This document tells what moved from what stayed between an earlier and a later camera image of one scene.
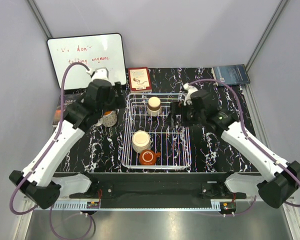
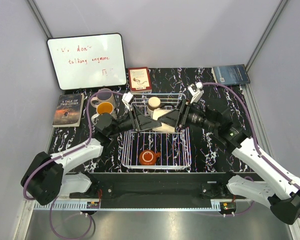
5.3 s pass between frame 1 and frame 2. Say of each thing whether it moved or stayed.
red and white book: stayed
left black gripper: moved
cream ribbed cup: moved
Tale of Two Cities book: stayed
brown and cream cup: stayed
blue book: stayed
